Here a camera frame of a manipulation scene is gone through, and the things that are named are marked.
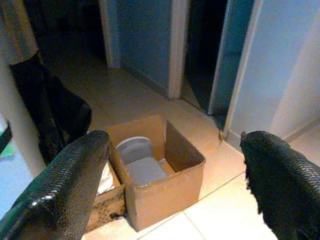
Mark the open brown cardboard box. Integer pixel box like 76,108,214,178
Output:
104,114,207,232

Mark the white door frame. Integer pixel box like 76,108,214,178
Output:
207,0,264,141
167,0,190,100

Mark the black hanging garment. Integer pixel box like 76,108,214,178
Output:
9,53,93,166

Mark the flat brown cardboard tray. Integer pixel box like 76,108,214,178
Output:
84,159,130,235

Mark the grey plastic object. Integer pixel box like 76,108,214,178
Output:
115,136,169,188

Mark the white round post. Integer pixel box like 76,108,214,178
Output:
0,53,47,178

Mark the beige hanging cloth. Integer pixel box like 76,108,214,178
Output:
0,0,40,62

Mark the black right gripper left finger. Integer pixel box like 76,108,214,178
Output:
0,129,111,240

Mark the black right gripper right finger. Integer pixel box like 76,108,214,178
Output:
239,130,320,240

